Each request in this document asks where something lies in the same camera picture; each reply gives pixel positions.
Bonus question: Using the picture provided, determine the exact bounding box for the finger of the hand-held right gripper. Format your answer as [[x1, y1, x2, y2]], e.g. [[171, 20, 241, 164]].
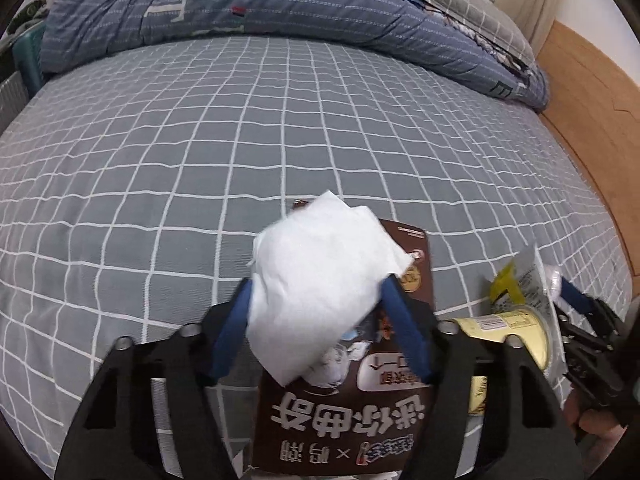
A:
[[559, 277, 627, 334], [556, 310, 608, 376]]

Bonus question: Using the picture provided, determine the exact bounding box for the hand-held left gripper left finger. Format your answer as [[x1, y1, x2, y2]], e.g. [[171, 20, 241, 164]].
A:
[[54, 277, 261, 480]]

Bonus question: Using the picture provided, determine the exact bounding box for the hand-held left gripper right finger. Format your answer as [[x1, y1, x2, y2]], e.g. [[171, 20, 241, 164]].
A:
[[380, 275, 586, 480]]

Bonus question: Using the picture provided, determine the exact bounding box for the yellow yogurt cup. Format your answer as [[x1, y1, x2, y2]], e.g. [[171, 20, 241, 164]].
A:
[[452, 305, 563, 376]]

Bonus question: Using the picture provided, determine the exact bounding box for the yellow snack packet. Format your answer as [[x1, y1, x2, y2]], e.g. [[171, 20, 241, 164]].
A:
[[487, 245, 556, 321]]

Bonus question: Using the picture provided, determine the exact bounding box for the white tissue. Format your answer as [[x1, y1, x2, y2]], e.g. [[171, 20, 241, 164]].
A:
[[247, 190, 416, 386]]

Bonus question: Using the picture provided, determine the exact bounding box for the brown snack box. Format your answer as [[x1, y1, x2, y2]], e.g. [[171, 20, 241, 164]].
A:
[[250, 200, 488, 476]]

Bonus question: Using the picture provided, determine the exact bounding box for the person's right hand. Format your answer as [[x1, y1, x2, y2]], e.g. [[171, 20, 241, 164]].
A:
[[567, 387, 632, 443]]

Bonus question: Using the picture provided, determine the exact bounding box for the bed with grey checked sheet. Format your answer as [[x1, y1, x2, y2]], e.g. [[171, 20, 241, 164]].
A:
[[0, 35, 636, 480]]

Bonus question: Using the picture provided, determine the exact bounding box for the printed pillow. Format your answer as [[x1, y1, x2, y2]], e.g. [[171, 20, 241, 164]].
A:
[[395, 0, 538, 83]]

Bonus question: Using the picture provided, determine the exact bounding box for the grey checked pillow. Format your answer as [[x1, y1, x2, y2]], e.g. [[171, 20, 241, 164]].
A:
[[382, 0, 536, 68]]

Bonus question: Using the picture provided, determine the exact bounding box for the grey suitcase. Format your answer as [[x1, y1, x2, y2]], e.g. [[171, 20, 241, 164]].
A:
[[0, 72, 28, 133]]

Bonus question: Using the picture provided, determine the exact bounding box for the blue striped quilt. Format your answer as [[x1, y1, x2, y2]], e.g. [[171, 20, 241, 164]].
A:
[[39, 0, 550, 113]]

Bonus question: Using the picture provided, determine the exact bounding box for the teal suitcase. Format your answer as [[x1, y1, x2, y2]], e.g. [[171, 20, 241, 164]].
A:
[[12, 25, 48, 98]]

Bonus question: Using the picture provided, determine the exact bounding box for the wooden bed frame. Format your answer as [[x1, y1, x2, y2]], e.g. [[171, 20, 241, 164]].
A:
[[537, 20, 640, 276]]

